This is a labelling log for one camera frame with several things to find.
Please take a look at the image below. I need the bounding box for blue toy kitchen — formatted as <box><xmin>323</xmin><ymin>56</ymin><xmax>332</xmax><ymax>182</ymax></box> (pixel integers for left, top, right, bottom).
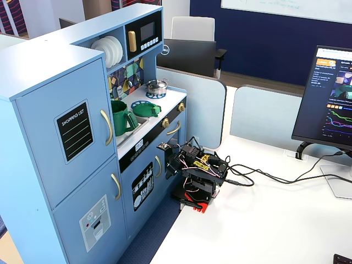
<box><xmin>0</xmin><ymin>3</ymin><xmax>188</xmax><ymax>264</ymax></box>

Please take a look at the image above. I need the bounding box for gold microwave handle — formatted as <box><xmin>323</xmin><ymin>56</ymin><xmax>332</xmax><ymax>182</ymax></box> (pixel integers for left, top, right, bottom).
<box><xmin>128</xmin><ymin>30</ymin><xmax>138</xmax><ymax>53</ymax></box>

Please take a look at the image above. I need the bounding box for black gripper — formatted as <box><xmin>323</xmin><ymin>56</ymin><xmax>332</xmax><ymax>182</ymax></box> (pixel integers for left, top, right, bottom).
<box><xmin>164</xmin><ymin>150</ymin><xmax>184</xmax><ymax>180</ymax></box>

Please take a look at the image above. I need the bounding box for black cable to monitor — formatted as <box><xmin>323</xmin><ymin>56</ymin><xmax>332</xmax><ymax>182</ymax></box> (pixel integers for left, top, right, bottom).
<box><xmin>225</xmin><ymin>150</ymin><xmax>346</xmax><ymax>184</ymax></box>

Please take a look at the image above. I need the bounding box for gold freezer door handle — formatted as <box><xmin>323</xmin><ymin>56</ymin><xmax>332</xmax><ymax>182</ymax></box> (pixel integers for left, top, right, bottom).
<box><xmin>111</xmin><ymin>173</ymin><xmax>122</xmax><ymax>201</ymax></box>

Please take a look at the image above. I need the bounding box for white plates stack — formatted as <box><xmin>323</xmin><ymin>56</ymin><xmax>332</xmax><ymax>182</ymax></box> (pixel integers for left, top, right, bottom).
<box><xmin>104</xmin><ymin>35</ymin><xmax>124</xmax><ymax>69</ymax></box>

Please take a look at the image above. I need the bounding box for small wrist camera board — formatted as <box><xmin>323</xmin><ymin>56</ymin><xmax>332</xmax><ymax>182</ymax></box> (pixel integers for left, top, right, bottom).
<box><xmin>156</xmin><ymin>141</ymin><xmax>173</xmax><ymax>152</ymax></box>

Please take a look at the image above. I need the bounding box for red table clamp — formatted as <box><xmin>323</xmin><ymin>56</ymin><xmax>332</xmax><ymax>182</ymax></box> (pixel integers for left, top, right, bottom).
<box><xmin>179</xmin><ymin>191</ymin><xmax>210</xmax><ymax>215</ymax></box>

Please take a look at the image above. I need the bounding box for gold oven handle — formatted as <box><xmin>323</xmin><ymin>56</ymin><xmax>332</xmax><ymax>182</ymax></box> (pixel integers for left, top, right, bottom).
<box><xmin>166</xmin><ymin>120</ymin><xmax>182</xmax><ymax>136</ymax></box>

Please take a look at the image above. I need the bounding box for green pitcher recipient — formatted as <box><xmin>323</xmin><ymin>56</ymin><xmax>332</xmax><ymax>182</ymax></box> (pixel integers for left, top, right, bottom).
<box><xmin>111</xmin><ymin>100</ymin><xmax>140</xmax><ymax>137</ymax></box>

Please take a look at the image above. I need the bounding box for long black cable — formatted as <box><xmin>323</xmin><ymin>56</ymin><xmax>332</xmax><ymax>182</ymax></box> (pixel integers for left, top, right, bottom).
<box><xmin>228</xmin><ymin>167</ymin><xmax>352</xmax><ymax>185</ymax></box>

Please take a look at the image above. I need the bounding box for silver monitor stand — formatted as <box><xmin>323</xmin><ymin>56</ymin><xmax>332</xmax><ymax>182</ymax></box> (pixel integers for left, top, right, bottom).
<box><xmin>320</xmin><ymin>150</ymin><xmax>352</xmax><ymax>199</ymax></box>

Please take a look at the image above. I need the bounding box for blue burner grate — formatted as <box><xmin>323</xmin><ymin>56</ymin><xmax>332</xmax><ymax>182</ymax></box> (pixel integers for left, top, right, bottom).
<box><xmin>130</xmin><ymin>100</ymin><xmax>155</xmax><ymax>117</ymax></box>
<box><xmin>145</xmin><ymin>91</ymin><xmax>167</xmax><ymax>100</ymax></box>

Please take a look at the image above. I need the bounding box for white office chair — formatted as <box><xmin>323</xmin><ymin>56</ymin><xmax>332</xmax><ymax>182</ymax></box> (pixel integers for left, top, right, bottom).
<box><xmin>170</xmin><ymin>16</ymin><xmax>228</xmax><ymax>79</ymax></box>

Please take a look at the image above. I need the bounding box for hanging metal ladle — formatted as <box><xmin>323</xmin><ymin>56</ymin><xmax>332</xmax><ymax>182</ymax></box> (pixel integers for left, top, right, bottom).
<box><xmin>125</xmin><ymin>65</ymin><xmax>135</xmax><ymax>88</ymax></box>

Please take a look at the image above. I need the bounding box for gold dishwasher handle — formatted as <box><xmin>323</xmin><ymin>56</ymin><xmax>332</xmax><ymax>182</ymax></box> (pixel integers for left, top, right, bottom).
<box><xmin>154</xmin><ymin>155</ymin><xmax>163</xmax><ymax>179</ymax></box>

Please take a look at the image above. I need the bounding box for gold fridge door handle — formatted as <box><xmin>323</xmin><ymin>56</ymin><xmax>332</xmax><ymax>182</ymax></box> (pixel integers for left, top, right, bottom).
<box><xmin>100</xmin><ymin>109</ymin><xmax>114</xmax><ymax>146</ymax></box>

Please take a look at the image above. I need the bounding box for light blue desk partition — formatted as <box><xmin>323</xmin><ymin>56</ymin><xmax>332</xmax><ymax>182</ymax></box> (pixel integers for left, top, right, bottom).
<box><xmin>156</xmin><ymin>67</ymin><xmax>228</xmax><ymax>151</ymax></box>
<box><xmin>229</xmin><ymin>84</ymin><xmax>304</xmax><ymax>143</ymax></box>

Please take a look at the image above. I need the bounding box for dark background monitor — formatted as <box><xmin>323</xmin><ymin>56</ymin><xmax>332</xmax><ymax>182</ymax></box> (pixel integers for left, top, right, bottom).
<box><xmin>58</xmin><ymin>18</ymin><xmax>77</xmax><ymax>30</ymax></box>

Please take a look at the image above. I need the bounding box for computer monitor with graphs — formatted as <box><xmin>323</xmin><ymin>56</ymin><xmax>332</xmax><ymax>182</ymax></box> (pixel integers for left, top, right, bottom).
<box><xmin>291</xmin><ymin>45</ymin><xmax>352</xmax><ymax>151</ymax></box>

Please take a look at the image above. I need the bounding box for looped black plug cable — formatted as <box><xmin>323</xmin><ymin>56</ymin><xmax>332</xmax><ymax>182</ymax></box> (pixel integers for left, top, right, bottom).
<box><xmin>224</xmin><ymin>164</ymin><xmax>255</xmax><ymax>188</ymax></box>

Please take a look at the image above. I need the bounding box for black Dell monitor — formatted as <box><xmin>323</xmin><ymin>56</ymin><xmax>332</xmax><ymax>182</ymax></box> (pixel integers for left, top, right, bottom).
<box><xmin>156</xmin><ymin>38</ymin><xmax>217</xmax><ymax>78</ymax></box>

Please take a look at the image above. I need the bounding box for black keyboard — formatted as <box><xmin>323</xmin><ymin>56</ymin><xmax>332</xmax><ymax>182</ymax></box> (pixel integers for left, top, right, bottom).
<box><xmin>333</xmin><ymin>254</ymin><xmax>352</xmax><ymax>264</ymax></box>

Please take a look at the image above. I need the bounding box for whiteboard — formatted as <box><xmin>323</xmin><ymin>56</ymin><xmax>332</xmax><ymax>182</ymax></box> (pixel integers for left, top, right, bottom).
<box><xmin>221</xmin><ymin>0</ymin><xmax>352</xmax><ymax>25</ymax></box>

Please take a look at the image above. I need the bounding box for steel pot with lid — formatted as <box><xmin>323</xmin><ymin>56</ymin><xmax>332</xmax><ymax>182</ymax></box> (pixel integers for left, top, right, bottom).
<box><xmin>145</xmin><ymin>79</ymin><xmax>169</xmax><ymax>96</ymax></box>

